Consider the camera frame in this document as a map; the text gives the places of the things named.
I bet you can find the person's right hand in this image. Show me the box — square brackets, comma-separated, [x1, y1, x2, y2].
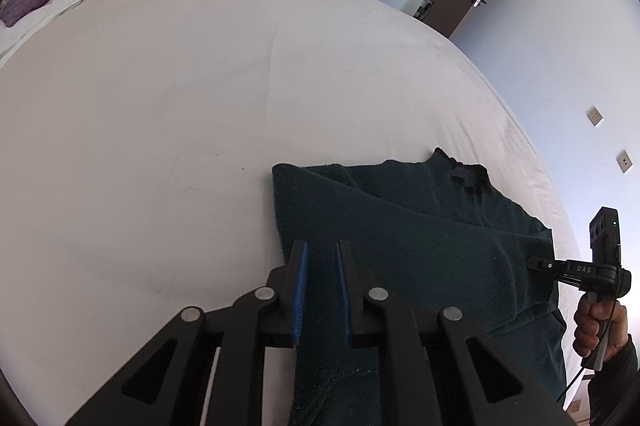
[573, 293, 630, 363]

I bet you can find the bed with white sheet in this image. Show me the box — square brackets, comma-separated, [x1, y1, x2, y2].
[0, 0, 583, 426]

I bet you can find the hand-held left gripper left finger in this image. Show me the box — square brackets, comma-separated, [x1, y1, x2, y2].
[65, 241, 308, 426]

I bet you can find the dark green sweater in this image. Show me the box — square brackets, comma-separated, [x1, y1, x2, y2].
[271, 147, 568, 426]

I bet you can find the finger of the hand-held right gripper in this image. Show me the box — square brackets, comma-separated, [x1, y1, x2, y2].
[527, 256, 571, 281]

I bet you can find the person's right forearm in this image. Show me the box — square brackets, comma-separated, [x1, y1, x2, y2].
[586, 335, 640, 426]

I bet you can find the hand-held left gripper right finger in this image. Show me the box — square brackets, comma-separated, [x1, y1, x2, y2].
[335, 240, 576, 426]

